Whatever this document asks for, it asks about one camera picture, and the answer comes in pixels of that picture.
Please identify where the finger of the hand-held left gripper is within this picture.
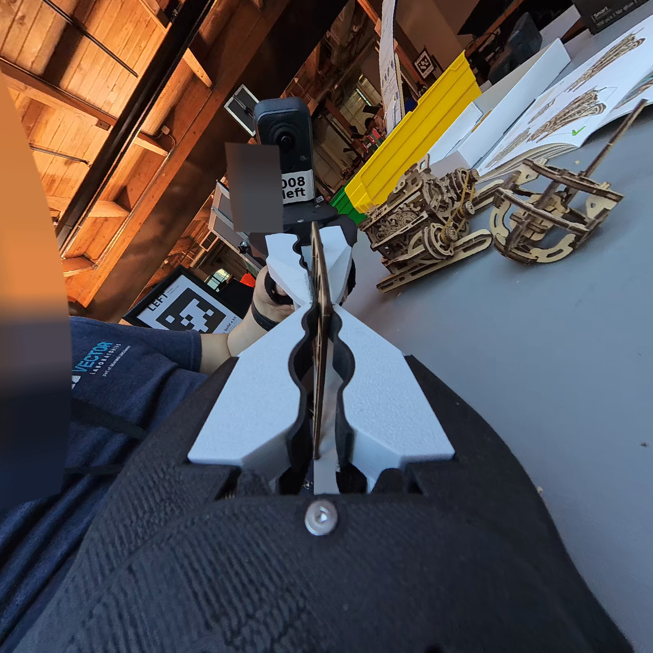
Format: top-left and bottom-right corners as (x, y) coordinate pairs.
(323, 224), (355, 307)
(264, 233), (315, 308)

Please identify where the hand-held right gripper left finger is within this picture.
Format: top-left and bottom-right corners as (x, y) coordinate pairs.
(187, 304), (314, 495)

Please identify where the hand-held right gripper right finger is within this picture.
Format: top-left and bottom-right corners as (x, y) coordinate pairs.
(334, 305), (456, 495)

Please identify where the laser-cut wooden parts sheet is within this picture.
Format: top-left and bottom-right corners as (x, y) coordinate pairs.
(308, 220), (337, 461)

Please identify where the person's left forearm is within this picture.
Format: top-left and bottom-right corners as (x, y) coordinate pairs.
(199, 319), (271, 376)

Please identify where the wooden mechanical gear model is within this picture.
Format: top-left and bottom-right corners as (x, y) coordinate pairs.
(359, 155), (493, 295)

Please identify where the round wooden cage model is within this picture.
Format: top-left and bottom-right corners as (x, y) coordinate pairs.
(489, 99), (648, 265)

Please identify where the person's left hand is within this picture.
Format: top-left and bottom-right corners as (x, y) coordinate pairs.
(250, 266), (296, 331)

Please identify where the green plastic bin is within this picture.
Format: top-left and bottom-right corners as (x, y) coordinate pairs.
(329, 186), (368, 225)

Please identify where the hanging light panel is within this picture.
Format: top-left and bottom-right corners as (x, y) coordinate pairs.
(224, 84), (259, 136)

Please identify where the grey framed panel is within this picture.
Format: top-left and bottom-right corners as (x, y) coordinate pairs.
(208, 181), (247, 247)

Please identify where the black framed marker sign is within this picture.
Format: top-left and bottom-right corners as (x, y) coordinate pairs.
(122, 264), (247, 335)

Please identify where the yellow plastic bin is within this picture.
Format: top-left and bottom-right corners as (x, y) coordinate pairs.
(344, 50), (483, 214)

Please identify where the white paper poster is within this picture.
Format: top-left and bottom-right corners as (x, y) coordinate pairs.
(379, 0), (407, 135)

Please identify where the person's dark blue shirt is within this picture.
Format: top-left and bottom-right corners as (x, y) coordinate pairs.
(69, 316), (208, 653)

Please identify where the small marker tag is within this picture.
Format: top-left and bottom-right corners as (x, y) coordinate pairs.
(413, 47), (442, 78)

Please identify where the white box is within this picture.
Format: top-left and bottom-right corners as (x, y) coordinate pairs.
(429, 38), (571, 169)

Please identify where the black bag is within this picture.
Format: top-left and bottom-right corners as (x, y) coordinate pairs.
(469, 13), (543, 85)

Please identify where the instruction booklet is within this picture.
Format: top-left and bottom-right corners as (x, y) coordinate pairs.
(477, 14), (653, 182)

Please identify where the black cardboard box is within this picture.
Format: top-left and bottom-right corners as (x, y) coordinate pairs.
(571, 0), (653, 36)

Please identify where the black lanyard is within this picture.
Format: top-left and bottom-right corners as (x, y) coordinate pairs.
(64, 398), (147, 479)

